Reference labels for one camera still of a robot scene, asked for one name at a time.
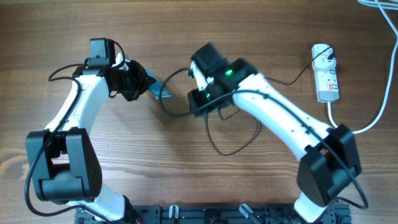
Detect light blue Galaxy smartphone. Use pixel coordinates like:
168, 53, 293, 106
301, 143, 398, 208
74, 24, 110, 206
148, 80, 173, 100

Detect white power strip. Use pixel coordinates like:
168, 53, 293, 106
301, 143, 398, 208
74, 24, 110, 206
312, 44, 340, 103

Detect white power strip cord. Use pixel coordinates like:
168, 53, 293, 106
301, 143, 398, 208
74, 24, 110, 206
326, 0, 398, 135

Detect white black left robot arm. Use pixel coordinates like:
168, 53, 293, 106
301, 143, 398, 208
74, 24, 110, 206
24, 38, 156, 223

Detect black charger cable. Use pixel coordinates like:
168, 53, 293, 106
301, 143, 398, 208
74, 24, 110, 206
203, 45, 336, 156

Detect white cables at corner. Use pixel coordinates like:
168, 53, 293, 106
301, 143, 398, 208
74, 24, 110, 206
356, 0, 398, 11

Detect black mounting rail base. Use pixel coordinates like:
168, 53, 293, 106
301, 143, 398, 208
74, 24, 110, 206
74, 204, 352, 224

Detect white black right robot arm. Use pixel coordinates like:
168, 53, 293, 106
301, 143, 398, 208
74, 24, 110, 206
188, 43, 362, 223

